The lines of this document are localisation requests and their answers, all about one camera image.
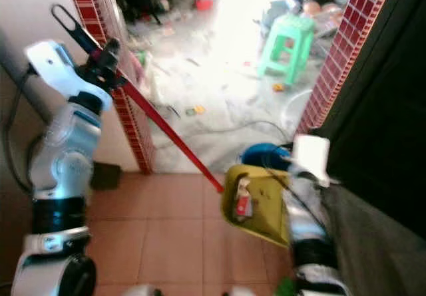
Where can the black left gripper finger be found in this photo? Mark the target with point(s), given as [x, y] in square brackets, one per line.
[112, 48]

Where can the pale wooden scrap litter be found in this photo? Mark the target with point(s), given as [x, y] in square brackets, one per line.
[243, 185]

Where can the red wrapper litter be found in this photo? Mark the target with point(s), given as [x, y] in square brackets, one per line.
[243, 207]

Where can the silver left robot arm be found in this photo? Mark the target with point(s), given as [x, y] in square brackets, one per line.
[63, 169]

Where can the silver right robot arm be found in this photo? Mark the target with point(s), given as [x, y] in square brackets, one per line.
[306, 229]

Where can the green and yellow toy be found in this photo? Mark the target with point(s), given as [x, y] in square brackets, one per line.
[195, 110]

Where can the red plastic basin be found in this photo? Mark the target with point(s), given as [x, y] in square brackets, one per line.
[204, 4]

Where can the orange toy block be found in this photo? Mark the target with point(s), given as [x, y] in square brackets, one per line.
[277, 87]

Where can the blue plastic bucket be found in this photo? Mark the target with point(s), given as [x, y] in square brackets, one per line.
[263, 155]

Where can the green plastic stool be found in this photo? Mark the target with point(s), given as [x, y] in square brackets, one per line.
[293, 26]

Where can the white plastic basin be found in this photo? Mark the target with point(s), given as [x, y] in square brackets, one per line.
[287, 106]

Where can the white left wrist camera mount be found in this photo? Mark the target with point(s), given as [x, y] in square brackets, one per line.
[60, 66]

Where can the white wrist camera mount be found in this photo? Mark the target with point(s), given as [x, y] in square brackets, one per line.
[60, 66]
[311, 159]

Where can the dark wall box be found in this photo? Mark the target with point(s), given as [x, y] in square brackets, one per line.
[106, 176]

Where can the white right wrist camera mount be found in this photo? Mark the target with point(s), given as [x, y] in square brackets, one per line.
[311, 159]

